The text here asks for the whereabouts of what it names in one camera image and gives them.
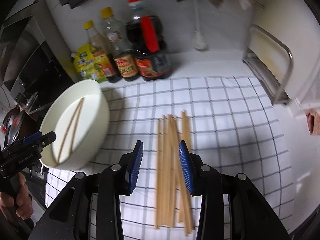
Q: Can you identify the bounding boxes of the black stove top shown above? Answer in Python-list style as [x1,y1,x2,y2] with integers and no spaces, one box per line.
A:
[0,0,75,111]

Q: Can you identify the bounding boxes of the pot with glass lid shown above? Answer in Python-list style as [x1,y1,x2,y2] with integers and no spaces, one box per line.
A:
[1,92,40,149]

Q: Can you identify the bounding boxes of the white hanging brush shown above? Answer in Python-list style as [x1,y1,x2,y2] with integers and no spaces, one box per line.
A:
[193,0,207,51]

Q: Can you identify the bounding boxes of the yellow cap vinegar bottle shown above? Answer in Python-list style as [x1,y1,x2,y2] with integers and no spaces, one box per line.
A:
[84,20,121,83]

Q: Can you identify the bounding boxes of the person left hand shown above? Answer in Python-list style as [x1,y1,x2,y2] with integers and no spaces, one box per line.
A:
[1,172,34,222]

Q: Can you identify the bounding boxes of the metal rack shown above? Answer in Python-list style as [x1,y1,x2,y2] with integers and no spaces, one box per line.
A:
[242,24,293,106]

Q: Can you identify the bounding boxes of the white checkered cloth mat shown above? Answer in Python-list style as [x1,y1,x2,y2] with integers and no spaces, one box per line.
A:
[44,75,295,240]

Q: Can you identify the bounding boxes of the yellow seasoning pouch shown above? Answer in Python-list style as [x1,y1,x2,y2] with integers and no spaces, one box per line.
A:
[71,43,107,83]

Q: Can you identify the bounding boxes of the yellow cap soy sauce bottle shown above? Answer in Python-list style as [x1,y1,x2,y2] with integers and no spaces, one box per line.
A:
[100,7,139,81]

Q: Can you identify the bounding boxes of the large dark soy sauce jug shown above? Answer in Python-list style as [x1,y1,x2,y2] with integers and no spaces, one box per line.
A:
[126,0,172,81]

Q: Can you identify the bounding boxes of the white round bowl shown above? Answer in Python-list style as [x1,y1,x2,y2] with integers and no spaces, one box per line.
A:
[40,80,110,171]

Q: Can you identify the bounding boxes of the wooden chopstick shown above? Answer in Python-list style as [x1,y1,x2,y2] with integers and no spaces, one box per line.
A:
[178,110,191,223]
[163,116,171,226]
[69,97,85,154]
[155,119,162,230]
[161,115,167,225]
[168,115,177,228]
[56,106,77,164]
[170,118,193,236]

